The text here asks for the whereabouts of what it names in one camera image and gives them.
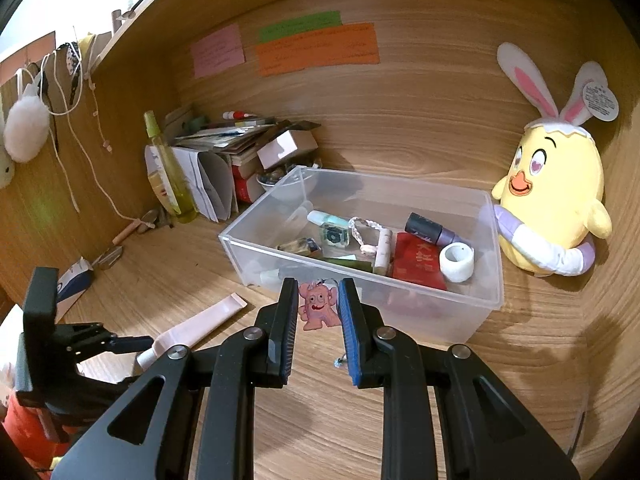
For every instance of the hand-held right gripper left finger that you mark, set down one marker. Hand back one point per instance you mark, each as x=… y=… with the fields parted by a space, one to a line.
x=286 y=345

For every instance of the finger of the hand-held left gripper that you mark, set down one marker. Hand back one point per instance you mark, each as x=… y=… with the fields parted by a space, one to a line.
x=110 y=386
x=130 y=344

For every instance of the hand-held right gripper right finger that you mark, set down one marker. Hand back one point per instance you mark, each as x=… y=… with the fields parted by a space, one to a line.
x=348 y=340

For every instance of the pink squeeze tube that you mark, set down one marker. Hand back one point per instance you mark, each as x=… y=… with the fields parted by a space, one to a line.
x=200 y=325

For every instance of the dark green glass bottle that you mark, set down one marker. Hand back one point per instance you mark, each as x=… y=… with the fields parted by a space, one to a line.
x=345 y=261

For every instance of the clear plastic storage bin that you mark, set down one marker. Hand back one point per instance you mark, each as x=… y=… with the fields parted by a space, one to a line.
x=440 y=310

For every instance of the red tea packet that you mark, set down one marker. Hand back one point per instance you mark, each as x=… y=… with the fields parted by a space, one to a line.
x=417 y=260

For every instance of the mint green lip balm tube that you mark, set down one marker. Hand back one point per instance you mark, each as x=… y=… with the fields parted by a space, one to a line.
x=332 y=220

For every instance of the white tape roll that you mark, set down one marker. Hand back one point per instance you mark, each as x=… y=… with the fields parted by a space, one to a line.
x=465 y=270

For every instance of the blue and white tissue box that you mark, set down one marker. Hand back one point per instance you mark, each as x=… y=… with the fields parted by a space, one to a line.
x=75 y=280

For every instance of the small metal tool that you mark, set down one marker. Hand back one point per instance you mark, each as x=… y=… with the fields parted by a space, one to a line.
x=107 y=256

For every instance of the orange cloth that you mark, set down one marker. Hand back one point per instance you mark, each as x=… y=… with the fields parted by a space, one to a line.
x=25 y=430

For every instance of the white bowl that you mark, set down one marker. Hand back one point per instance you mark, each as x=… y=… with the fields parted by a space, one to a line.
x=272 y=182

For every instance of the red box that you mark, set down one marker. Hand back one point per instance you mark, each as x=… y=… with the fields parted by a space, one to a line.
x=245 y=185

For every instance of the yellow-green spray bottle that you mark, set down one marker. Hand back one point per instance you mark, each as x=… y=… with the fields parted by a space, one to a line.
x=175 y=185

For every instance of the cream bottle with orange label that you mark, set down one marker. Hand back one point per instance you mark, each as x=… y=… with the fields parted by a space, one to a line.
x=157 y=180

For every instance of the white folded papers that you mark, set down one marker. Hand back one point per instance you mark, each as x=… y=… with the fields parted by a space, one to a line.
x=210 y=185

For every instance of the white fluffy pompom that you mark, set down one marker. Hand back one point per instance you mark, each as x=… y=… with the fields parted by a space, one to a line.
x=25 y=130

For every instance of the small white cardboard box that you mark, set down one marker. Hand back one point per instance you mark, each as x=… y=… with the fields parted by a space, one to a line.
x=285 y=149

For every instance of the stack of books and papers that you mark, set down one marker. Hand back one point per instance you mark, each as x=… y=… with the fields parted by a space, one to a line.
x=225 y=135

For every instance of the red and white tube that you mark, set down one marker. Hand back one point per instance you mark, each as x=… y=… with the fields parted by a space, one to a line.
x=240 y=115

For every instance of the yellow chick plush toy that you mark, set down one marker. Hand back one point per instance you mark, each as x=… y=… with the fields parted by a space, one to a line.
x=555 y=185

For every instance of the yellow cloth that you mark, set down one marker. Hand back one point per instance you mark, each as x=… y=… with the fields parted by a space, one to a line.
x=89 y=45

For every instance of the orange paper note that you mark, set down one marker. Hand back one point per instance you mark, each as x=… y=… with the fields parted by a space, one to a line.
x=315 y=50

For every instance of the brown cylinder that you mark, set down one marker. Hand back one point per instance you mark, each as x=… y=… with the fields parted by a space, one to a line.
x=117 y=20

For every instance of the pink paper note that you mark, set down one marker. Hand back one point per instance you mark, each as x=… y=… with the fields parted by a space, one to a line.
x=217 y=50

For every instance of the green paper note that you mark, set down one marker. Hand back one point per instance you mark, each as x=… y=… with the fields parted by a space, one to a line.
x=300 y=26

